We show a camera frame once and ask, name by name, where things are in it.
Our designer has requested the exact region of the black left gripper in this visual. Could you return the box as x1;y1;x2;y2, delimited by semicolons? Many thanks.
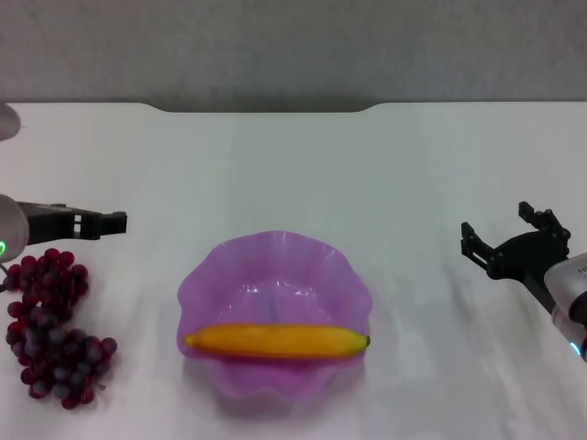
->
18;202;128;245

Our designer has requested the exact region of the yellow banana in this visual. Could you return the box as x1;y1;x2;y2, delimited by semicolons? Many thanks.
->
183;322;371;359

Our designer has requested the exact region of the purple wavy plastic bowl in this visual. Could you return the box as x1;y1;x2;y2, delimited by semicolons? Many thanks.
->
176;229;373;419

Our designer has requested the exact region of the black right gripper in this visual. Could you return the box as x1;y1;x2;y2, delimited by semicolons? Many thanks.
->
460;200;572;317

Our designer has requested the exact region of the dark red grape bunch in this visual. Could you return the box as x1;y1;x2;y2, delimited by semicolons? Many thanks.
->
5;247;118;411

